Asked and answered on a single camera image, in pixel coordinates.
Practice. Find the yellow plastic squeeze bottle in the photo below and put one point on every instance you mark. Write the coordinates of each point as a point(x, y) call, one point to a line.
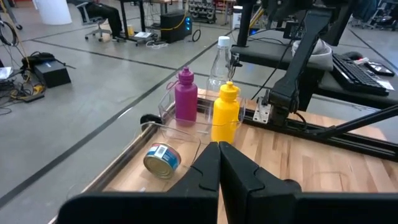
point(225, 115)

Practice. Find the black computer tower blue lights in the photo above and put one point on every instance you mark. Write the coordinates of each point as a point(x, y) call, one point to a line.
point(174, 26)

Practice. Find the black aluminium rig frame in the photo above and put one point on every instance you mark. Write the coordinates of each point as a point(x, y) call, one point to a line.
point(342, 141)

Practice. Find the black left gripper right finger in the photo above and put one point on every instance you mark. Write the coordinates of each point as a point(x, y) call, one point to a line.
point(280, 208)

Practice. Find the white round pillar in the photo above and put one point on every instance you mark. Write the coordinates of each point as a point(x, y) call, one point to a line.
point(53, 11)

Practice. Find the black legged office desk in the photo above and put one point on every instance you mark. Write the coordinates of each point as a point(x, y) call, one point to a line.
point(123, 18)

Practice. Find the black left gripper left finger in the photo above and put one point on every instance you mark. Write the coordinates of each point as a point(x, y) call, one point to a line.
point(155, 208)

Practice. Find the black keyboard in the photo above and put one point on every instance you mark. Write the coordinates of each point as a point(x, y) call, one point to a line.
point(357, 74)

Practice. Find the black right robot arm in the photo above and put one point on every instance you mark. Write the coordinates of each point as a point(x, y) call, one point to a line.
point(298, 68)

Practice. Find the black box on floor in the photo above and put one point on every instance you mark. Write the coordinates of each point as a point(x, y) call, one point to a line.
point(53, 73)

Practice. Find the storage shelving with parts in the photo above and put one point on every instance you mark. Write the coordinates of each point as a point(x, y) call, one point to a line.
point(202, 6)

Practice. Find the person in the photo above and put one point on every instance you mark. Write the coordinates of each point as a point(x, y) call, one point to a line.
point(105, 15)

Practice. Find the purple plastic squeeze bottle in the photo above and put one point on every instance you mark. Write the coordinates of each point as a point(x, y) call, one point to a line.
point(186, 99)

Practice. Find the metal mounting bracket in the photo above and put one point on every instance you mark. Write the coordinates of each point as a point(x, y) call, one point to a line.
point(261, 113)

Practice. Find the small blue red label can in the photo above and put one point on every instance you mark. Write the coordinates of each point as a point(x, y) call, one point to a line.
point(161, 160)

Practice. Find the clear bottle with white cap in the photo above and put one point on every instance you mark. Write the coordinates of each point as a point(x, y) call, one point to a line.
point(220, 68)

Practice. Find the office chair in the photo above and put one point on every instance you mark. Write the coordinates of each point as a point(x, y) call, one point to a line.
point(93, 29)

